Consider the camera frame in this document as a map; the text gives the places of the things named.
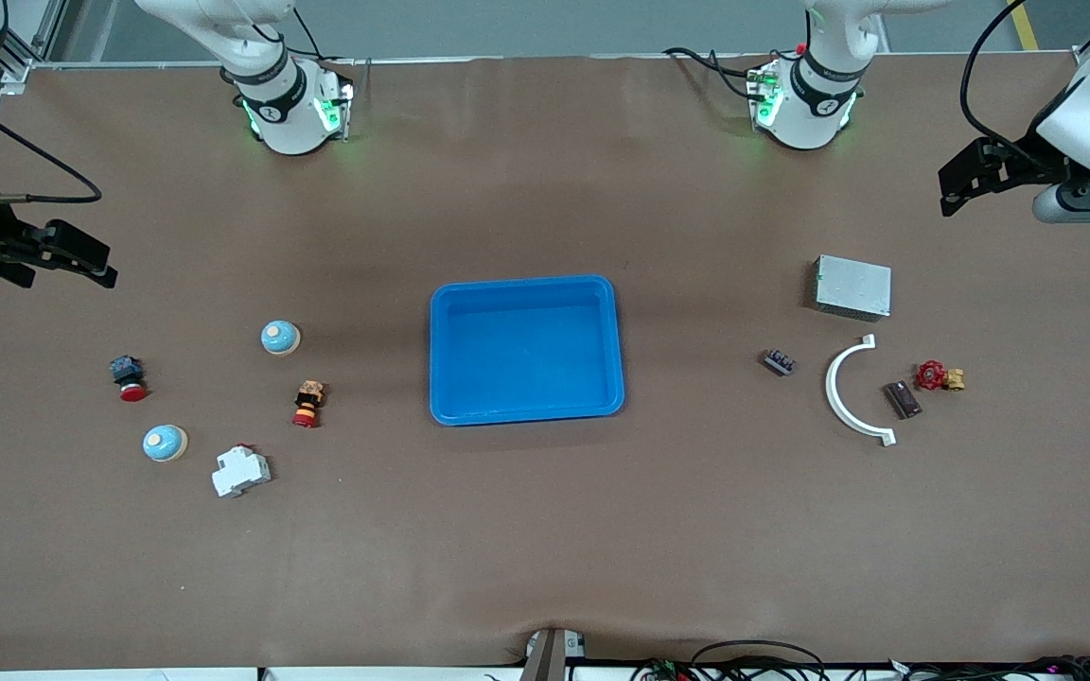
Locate metal base bracket green light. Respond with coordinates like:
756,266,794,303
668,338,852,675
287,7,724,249
746,59,784,129
316,78,357,143

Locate red push button black body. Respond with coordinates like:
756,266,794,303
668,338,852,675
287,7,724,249
110,355,149,403

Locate orange red emergency stop switch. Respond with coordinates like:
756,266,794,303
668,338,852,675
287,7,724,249
292,380,327,428

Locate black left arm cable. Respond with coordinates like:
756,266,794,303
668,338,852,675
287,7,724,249
958,0,1043,166

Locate aluminium frame profile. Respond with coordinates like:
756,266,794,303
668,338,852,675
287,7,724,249
0,0,68,96

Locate grey metal box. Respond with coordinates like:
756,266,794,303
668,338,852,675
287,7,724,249
812,253,893,323

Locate black base cables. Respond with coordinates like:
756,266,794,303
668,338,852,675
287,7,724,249
266,5,361,72
663,45,765,100

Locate brown table mat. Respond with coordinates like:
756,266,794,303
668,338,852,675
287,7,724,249
0,52,1090,672

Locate black right base cables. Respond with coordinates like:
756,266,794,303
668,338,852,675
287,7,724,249
266,5,361,72

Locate white curved plastic bracket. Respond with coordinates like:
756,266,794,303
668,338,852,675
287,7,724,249
824,333,898,447

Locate white circuit breaker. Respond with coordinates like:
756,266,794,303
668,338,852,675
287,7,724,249
211,443,273,499

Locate blue bell with cream button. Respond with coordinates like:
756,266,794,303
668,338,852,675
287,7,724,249
142,423,189,463
260,320,302,358

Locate brown electrolytic capacitor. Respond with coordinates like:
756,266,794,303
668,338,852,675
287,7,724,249
882,380,923,420

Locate blue plastic tray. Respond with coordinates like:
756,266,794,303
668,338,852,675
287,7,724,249
429,274,626,428

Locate red handle brass valve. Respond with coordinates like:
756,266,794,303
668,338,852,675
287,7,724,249
915,359,967,393

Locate black cable bundle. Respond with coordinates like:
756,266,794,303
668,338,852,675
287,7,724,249
630,640,1090,681

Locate black left base cables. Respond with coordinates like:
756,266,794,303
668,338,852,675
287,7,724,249
663,45,765,100

